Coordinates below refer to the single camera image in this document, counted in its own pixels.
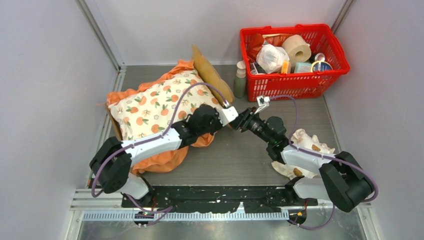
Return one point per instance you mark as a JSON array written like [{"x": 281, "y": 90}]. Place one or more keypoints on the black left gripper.
[{"x": 216, "y": 115}]

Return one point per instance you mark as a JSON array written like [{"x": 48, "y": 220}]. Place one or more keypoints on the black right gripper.
[{"x": 243, "y": 122}]

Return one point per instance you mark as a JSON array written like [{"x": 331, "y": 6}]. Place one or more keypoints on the orange fruit print cushion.
[{"x": 152, "y": 109}]

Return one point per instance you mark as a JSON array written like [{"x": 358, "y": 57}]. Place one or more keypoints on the wooden pet bed frame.
[{"x": 208, "y": 74}]

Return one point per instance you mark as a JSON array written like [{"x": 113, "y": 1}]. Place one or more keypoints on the cream frilled small pillow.
[{"x": 302, "y": 139}]

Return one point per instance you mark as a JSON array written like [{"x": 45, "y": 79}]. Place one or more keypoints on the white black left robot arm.
[{"x": 112, "y": 163}]

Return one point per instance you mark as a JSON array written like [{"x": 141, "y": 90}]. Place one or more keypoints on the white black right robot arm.
[{"x": 340, "y": 179}]

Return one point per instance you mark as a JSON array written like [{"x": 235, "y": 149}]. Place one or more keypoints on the green pump lotion bottle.
[{"x": 240, "y": 80}]

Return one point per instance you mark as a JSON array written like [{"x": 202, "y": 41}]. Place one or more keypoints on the white plastic wrapped packet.
[{"x": 271, "y": 58}]

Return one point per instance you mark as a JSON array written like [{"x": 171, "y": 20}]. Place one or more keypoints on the light teal small box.
[{"x": 302, "y": 67}]

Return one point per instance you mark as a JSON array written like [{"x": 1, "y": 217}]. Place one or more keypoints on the red plastic shopping basket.
[{"x": 320, "y": 38}]

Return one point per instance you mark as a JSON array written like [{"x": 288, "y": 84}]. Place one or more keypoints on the orange red crumpled bag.
[{"x": 258, "y": 40}]

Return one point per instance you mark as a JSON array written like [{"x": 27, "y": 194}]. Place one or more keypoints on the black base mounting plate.
[{"x": 220, "y": 199}]

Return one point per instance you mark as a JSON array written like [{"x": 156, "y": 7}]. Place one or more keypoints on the beige toilet paper roll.
[{"x": 297, "y": 49}]

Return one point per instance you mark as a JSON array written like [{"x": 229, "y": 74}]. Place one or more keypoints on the round blue lidded tin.
[{"x": 320, "y": 66}]

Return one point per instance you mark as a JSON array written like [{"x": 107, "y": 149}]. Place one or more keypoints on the small silver can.
[{"x": 319, "y": 57}]

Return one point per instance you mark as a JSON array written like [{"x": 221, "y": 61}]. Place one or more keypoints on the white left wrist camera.
[{"x": 227, "y": 115}]

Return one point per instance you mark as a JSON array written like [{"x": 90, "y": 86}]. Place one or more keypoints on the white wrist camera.
[
  {"x": 227, "y": 115},
  {"x": 263, "y": 103}
]

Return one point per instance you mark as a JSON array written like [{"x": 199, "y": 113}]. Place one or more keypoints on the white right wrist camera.
[{"x": 263, "y": 103}]

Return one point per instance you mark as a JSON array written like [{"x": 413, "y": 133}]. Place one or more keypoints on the slotted aluminium rail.
[{"x": 118, "y": 207}]

